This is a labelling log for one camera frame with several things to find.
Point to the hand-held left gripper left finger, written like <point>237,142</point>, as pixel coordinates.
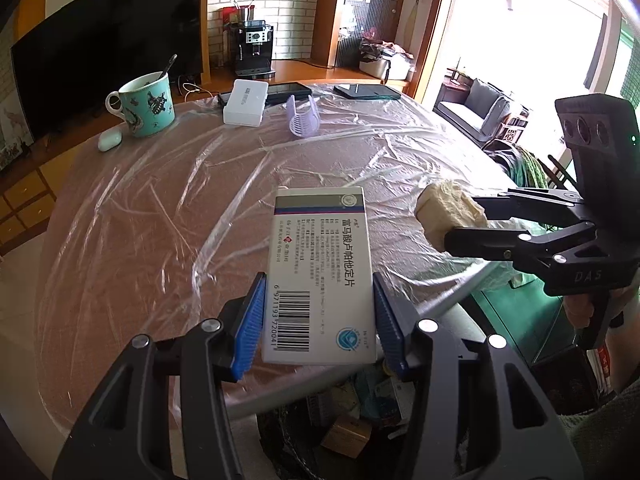
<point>248,330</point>

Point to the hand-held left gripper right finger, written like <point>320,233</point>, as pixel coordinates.
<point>390,330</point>

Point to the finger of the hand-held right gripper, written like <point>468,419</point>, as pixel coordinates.
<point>540,205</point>
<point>490,242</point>

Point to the cream tissue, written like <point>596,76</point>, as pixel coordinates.
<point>445,210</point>

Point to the white medicine box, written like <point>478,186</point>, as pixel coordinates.
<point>320,260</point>

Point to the black lined trash bin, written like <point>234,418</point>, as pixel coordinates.
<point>285,435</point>

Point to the person's right forearm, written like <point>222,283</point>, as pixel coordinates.
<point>625,360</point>

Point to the person's right hand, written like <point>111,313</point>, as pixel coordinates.
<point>576,311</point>

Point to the green striped cloth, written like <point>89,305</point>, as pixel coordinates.
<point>525,165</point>

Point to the small brown cardboard box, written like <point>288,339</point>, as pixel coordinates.
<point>345,435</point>

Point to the grey sofa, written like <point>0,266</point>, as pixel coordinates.
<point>480,105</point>

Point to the table with plastic cover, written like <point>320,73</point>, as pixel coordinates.
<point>175,200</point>

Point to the dark green tablet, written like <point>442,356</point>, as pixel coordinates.
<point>367,91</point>

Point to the white bag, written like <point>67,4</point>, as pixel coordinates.
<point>385,67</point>

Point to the white rectangular box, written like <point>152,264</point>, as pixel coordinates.
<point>245,102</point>

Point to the white earbuds case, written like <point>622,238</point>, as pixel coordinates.
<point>110,139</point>

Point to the teal patterned mug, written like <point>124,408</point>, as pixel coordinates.
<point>150,110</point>

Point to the wooden drawer cabinet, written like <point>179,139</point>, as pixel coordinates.
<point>20,205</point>

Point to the black coffee machine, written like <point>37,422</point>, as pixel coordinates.
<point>252,55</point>

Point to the metal spoon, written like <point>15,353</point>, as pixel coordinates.
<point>169,65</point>

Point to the black television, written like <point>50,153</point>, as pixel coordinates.
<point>100,50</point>

